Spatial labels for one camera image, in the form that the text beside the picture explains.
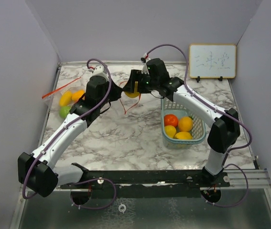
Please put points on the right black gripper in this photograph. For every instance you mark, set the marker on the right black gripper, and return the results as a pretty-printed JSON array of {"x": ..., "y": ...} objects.
[{"x": 135, "y": 76}]

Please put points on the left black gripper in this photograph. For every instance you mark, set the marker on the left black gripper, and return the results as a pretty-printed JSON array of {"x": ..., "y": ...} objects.
[{"x": 116, "y": 91}]

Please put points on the clear zip bag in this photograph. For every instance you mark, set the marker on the clear zip bag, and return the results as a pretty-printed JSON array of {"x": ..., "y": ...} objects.
[
  {"x": 54, "y": 96},
  {"x": 128, "y": 103}
]

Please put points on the green apple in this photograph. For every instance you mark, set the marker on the green apple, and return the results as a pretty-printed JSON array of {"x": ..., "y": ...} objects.
[{"x": 64, "y": 111}]

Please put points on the clear zip top bag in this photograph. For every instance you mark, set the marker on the clear zip top bag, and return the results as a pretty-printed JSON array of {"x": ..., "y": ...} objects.
[{"x": 54, "y": 96}]

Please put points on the orange fruit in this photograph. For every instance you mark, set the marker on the orange fruit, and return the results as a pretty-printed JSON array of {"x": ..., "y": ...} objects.
[{"x": 185, "y": 124}]

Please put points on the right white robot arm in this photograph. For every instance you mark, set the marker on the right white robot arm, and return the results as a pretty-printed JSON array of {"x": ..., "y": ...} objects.
[{"x": 223, "y": 124}]

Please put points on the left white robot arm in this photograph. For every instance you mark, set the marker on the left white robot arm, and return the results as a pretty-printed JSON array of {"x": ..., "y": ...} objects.
[{"x": 36, "y": 170}]

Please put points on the orange tangerine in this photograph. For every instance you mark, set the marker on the orange tangerine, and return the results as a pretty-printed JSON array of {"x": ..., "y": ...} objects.
[{"x": 170, "y": 119}]

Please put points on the small yellow lemon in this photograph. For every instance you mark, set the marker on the small yellow lemon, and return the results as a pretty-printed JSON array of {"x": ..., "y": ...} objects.
[{"x": 170, "y": 131}]

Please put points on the light blue plastic basket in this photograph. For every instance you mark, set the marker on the light blue plastic basket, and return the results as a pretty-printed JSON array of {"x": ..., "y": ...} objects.
[{"x": 198, "y": 131}]

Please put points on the small whiteboard with writing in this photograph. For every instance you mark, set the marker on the small whiteboard with writing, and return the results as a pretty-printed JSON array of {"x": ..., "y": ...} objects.
[{"x": 212, "y": 61}]

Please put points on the yellow lemon at basket bottom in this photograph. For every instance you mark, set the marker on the yellow lemon at basket bottom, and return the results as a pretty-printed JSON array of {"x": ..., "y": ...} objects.
[{"x": 183, "y": 136}]

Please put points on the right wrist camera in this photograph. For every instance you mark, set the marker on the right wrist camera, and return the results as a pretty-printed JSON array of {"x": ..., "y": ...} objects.
[{"x": 144, "y": 59}]

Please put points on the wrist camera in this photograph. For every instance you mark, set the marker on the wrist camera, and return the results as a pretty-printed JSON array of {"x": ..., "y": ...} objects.
[
  {"x": 100, "y": 70},
  {"x": 144, "y": 59}
]

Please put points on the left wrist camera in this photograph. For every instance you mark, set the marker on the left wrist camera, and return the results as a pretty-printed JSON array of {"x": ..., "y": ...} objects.
[{"x": 100, "y": 70}]

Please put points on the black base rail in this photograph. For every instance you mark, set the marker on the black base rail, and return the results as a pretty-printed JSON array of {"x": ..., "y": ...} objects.
[{"x": 146, "y": 183}]

